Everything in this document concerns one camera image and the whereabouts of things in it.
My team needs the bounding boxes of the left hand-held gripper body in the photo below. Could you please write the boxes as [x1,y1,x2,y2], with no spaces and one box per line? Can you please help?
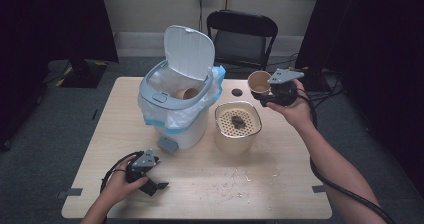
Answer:
[125,149,160,186]

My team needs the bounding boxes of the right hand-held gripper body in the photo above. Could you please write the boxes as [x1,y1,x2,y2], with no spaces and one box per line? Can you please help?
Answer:
[261,68,305,108]

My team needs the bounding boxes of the brown paper cup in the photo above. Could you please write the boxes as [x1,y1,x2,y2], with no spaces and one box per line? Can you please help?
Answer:
[247,70,273,96]
[175,87,200,101]

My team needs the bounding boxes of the dark tea dregs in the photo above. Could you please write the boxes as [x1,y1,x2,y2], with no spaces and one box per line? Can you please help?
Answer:
[231,115,248,131]

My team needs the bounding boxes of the beige strainer container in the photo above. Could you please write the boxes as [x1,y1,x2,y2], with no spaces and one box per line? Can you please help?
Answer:
[213,100,263,157]

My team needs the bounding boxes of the white trash bin grey lid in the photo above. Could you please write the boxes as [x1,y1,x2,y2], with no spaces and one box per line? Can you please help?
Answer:
[137,24,216,154]

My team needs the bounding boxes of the person's right hand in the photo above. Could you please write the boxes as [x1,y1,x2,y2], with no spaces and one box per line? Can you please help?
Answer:
[266,78,316,129]

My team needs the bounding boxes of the person's left hand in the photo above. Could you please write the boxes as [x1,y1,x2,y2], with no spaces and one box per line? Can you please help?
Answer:
[99,154,150,204]

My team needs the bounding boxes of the black stand base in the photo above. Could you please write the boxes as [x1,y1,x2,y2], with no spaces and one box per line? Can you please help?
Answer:
[293,65,332,93]
[59,58,109,89]

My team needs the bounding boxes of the white blue trash bag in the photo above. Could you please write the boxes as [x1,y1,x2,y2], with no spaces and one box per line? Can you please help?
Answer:
[137,64,226,136]

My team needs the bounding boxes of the black folding chair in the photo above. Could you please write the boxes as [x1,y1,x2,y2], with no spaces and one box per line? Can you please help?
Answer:
[206,9,279,80]

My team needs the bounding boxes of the white food scraps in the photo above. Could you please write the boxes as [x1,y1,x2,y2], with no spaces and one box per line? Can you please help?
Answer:
[218,167,280,206]

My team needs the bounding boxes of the dark curtain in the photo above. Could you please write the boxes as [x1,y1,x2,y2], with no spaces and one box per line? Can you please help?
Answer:
[294,0,424,198]
[0,0,120,153]

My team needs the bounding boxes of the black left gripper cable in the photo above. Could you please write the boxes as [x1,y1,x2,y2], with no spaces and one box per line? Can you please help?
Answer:
[99,150,145,194]

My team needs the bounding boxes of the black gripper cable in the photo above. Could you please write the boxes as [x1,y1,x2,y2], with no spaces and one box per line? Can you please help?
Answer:
[295,86,398,224]
[99,150,145,194]

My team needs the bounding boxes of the black floor cable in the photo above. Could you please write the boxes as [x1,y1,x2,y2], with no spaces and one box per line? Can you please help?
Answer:
[301,73,345,124]

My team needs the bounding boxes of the black wall power cable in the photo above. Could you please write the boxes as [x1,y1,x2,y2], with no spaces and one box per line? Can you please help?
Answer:
[197,0,205,33]

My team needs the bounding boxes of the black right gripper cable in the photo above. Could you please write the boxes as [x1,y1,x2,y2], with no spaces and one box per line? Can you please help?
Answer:
[295,86,398,224]

